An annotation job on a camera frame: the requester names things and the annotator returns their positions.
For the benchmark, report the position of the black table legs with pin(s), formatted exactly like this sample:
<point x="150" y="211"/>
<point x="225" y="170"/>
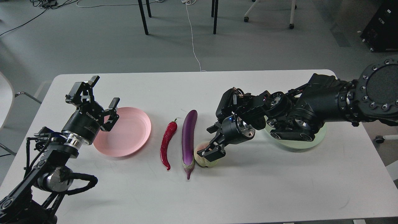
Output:
<point x="214" y="14"/>

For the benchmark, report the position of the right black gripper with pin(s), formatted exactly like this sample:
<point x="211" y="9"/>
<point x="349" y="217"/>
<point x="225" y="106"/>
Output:
<point x="235" y="131"/>

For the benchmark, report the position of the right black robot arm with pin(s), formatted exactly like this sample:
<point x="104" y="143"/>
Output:
<point x="300" y="113"/>

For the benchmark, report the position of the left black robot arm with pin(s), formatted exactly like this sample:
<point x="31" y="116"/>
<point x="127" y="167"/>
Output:
<point x="47" y="179"/>

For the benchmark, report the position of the purple eggplant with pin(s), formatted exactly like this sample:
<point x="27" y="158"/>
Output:
<point x="188" y="142"/>

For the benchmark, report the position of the red chili pepper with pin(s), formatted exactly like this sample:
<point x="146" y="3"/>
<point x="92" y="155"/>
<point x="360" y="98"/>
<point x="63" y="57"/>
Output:
<point x="168" y="134"/>

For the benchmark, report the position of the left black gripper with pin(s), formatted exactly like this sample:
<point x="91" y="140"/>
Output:
<point x="89" y="116"/>

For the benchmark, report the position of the green plate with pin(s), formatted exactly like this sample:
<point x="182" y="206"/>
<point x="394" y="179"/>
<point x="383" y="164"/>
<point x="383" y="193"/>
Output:
<point x="298" y="145"/>

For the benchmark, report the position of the white rolling chair base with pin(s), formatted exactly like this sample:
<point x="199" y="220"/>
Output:
<point x="292" y="12"/>

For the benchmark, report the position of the black equipment case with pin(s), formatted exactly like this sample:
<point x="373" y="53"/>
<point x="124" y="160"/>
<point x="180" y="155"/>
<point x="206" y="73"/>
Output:
<point x="381" y="33"/>

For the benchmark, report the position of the pink plate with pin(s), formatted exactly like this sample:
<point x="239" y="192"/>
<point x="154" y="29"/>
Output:
<point x="129" y="134"/>

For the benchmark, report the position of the white chair at left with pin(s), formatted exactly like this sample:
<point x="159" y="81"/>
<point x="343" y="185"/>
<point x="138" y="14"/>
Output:
<point x="7" y="96"/>

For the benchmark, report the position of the green pink peach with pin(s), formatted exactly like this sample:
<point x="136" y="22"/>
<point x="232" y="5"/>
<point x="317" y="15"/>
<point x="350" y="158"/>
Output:
<point x="201" y="161"/>

